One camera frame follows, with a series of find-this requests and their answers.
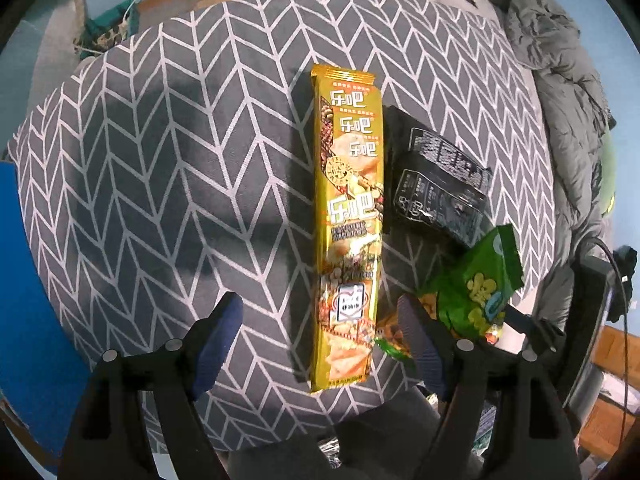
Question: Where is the long yellow snack packet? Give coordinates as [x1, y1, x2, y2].
[307, 62, 387, 394]

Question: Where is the green snack packet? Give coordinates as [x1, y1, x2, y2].
[417, 224, 525, 347]

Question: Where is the grey herringbone tablecloth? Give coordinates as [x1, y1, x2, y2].
[5, 0, 557, 453]

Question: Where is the black snack packet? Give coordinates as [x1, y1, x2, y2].
[382, 105, 494, 252]

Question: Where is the small orange snack packet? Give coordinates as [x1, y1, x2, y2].
[372, 305, 418, 361]

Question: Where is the grey cloth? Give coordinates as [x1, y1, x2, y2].
[225, 390, 446, 480]

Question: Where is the green patterned bag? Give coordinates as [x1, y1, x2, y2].
[82, 0, 143, 53]

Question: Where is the grey duvet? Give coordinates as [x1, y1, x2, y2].
[467, 0, 617, 286]

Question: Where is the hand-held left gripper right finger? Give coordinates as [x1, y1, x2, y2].
[397, 294, 583, 480]

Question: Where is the green plush toy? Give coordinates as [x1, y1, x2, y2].
[597, 132, 623, 216]

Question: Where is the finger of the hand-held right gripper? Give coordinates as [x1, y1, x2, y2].
[504, 309, 567, 355]

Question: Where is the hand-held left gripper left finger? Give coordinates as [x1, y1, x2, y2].
[60, 291, 244, 480]

